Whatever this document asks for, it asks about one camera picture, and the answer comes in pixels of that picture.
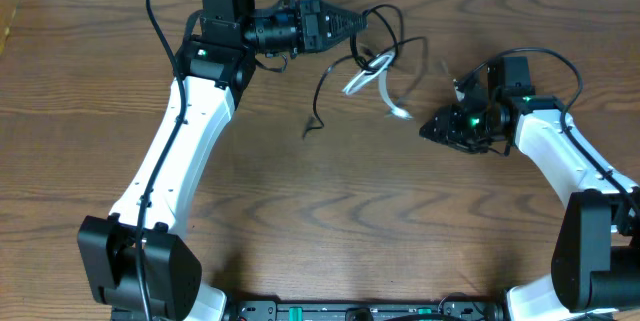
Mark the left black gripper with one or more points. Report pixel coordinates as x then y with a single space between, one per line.
308 24

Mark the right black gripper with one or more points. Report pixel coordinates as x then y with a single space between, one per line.
448 130

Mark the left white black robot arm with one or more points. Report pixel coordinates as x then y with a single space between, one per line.
136 259

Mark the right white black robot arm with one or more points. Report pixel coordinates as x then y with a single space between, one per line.
595 263

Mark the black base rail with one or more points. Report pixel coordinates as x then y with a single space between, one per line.
457 307

